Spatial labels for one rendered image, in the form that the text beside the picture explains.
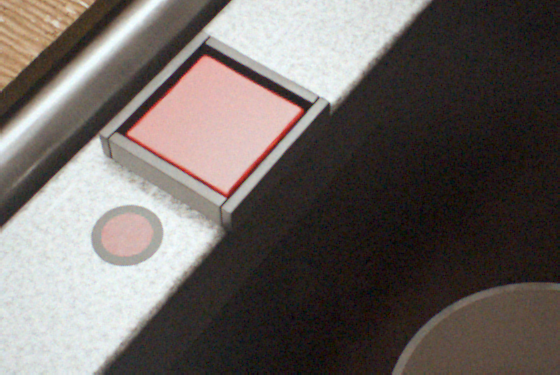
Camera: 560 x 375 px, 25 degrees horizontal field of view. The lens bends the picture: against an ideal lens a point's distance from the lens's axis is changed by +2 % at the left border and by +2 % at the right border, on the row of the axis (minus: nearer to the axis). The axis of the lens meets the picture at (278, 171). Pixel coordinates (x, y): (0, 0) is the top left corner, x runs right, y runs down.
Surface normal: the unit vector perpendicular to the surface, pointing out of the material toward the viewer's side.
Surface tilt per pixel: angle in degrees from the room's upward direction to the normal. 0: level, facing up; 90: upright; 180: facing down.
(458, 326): 87
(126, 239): 0
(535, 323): 87
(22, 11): 0
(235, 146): 0
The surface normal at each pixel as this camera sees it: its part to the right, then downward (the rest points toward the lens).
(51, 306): -0.03, -0.58
